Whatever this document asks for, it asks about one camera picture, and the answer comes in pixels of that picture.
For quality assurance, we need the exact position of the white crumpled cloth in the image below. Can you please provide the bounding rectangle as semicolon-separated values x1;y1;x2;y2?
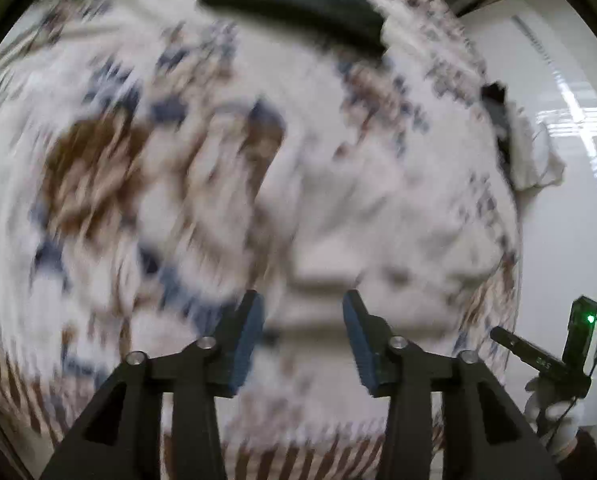
499;100;567;192

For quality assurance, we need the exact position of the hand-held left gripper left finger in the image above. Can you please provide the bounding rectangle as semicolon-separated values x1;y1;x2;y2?
40;289;266;480

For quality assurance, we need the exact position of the dark cloth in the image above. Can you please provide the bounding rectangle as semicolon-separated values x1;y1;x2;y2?
197;0;388;58

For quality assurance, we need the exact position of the person's right hand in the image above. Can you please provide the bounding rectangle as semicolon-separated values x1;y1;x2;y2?
525;376;585;461

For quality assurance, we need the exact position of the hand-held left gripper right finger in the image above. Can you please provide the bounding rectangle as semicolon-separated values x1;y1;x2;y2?
342;289;563;480

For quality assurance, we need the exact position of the white small garment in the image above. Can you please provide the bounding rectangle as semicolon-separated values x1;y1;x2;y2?
256;147;502;333

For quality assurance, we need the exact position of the printed blanket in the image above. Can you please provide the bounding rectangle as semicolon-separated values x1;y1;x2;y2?
0;0;525;480

